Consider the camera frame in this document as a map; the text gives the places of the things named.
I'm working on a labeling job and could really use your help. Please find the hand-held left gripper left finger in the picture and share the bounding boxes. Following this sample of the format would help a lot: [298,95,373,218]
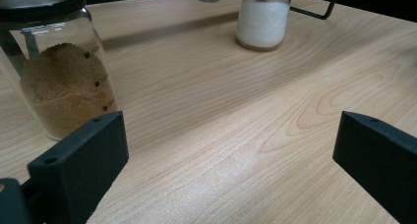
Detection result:
[27,110,130,224]

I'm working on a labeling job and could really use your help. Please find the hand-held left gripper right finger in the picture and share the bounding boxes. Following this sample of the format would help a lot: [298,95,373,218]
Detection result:
[331,110,417,224]

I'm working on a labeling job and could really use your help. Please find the glass jar of brown powder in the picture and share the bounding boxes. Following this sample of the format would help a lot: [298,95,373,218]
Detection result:
[0,0,120,141]

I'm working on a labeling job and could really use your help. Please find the glass jar of white powder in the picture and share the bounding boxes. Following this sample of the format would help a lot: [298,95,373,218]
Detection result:
[235,0,293,51]

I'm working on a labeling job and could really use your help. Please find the black metal wire stand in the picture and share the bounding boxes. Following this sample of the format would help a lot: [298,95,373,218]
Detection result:
[289,0,340,21]

